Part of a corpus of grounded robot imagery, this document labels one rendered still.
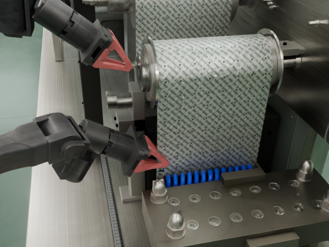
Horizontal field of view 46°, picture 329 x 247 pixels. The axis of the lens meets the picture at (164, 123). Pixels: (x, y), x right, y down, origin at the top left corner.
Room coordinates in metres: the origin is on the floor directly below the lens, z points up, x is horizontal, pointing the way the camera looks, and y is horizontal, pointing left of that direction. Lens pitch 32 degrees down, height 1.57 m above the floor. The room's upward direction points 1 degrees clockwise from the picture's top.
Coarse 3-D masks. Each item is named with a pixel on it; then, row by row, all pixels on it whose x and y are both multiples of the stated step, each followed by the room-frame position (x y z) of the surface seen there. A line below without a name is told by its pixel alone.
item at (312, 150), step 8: (312, 136) 0.92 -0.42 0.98; (320, 136) 0.91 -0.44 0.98; (304, 144) 0.95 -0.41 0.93; (312, 144) 0.91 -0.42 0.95; (320, 144) 0.91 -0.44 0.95; (328, 144) 0.92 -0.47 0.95; (304, 152) 0.94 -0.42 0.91; (312, 152) 0.91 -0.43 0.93; (320, 152) 0.92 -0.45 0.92; (312, 160) 0.91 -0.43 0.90; (320, 160) 0.92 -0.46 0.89; (320, 168) 0.92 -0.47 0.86
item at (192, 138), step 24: (168, 120) 0.67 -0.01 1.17; (192, 120) 0.68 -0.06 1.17; (216, 120) 0.69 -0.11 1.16; (240, 120) 0.71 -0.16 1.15; (168, 144) 0.67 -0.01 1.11; (192, 144) 0.68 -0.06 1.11; (216, 144) 0.69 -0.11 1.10; (240, 144) 0.71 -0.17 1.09; (168, 168) 0.67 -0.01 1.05; (192, 168) 0.68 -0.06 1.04
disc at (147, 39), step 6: (144, 42) 0.76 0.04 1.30; (150, 42) 0.70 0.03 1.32; (150, 48) 0.70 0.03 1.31; (156, 60) 0.67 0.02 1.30; (156, 66) 0.66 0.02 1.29; (156, 72) 0.66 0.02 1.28; (156, 78) 0.65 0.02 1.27; (156, 84) 0.65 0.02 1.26; (156, 90) 0.65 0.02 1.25; (156, 96) 0.65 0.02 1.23; (150, 102) 0.70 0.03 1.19; (156, 102) 0.66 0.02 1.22
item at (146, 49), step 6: (264, 36) 0.80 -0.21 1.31; (270, 42) 0.76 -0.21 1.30; (144, 48) 0.73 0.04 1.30; (270, 48) 0.75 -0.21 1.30; (150, 54) 0.69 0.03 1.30; (150, 60) 0.68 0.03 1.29; (276, 60) 0.73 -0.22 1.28; (150, 66) 0.68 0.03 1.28; (276, 66) 0.73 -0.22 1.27; (150, 72) 0.68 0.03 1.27; (276, 72) 0.73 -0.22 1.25; (150, 78) 0.68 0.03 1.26; (150, 84) 0.68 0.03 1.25; (270, 84) 0.73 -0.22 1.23; (150, 90) 0.68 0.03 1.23; (150, 96) 0.68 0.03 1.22
